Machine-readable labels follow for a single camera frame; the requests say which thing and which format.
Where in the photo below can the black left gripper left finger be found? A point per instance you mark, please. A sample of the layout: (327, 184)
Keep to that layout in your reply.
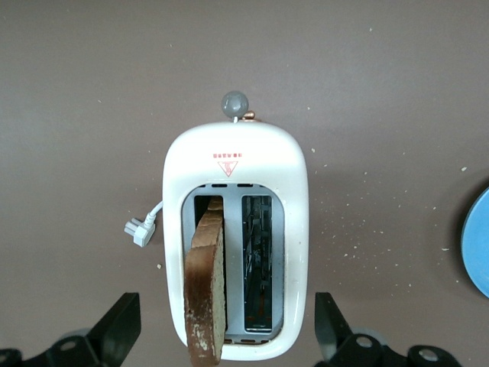
(114, 329)

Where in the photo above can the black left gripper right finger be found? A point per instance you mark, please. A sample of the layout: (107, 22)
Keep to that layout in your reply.
(332, 332)

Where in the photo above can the brown bread slice dark crust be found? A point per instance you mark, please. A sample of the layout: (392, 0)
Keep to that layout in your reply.
(202, 286)

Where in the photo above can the blue plate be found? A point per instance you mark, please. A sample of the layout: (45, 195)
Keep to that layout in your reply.
(477, 244)

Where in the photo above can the white two-slot toaster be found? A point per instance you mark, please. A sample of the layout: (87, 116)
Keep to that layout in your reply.
(229, 153)

